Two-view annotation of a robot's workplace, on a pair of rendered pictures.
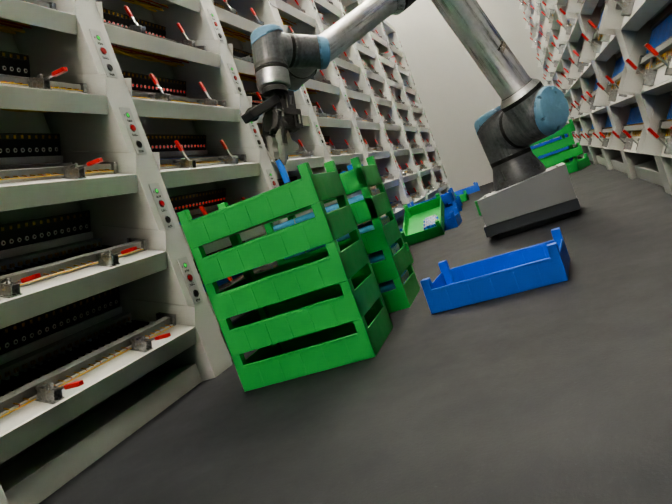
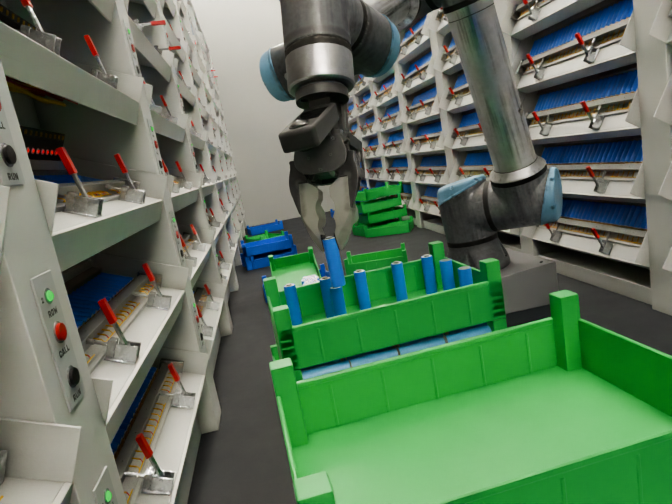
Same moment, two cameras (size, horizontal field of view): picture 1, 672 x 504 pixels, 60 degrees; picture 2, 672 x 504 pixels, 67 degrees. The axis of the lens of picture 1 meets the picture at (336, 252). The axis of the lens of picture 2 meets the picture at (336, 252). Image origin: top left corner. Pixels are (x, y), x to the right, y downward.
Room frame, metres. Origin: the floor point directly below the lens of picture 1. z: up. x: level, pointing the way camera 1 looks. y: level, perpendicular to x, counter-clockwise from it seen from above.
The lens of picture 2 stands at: (0.98, 0.35, 0.57)
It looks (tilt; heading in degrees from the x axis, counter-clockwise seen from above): 11 degrees down; 332
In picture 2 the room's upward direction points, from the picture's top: 10 degrees counter-clockwise
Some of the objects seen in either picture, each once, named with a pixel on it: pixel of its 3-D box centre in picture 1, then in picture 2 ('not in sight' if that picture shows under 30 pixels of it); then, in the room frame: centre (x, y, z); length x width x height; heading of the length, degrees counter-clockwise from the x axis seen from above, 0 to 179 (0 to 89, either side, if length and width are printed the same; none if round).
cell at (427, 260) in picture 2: not in sight; (429, 274); (1.62, -0.14, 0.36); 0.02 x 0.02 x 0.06
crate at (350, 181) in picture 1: (320, 189); (373, 296); (1.59, -0.02, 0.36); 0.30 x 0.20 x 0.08; 72
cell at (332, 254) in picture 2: (282, 171); (333, 261); (1.55, 0.06, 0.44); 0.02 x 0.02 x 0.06
